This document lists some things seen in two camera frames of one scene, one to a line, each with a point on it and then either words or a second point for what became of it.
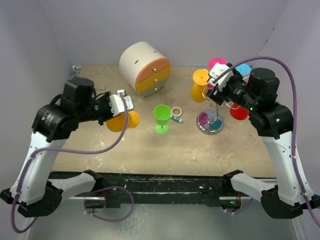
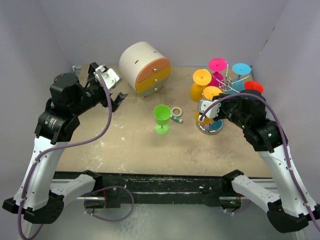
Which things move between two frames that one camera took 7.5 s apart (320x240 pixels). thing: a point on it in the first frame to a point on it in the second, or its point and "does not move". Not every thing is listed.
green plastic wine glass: x=161 y=114 does not move
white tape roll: x=177 y=115 does not move
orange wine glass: x=116 y=123 to x=209 y=92
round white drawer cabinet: x=145 y=68 does not move
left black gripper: x=105 y=98 to x=92 y=81
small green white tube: x=179 y=119 does not move
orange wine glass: x=200 y=77 does not move
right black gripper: x=218 y=96 to x=220 y=115
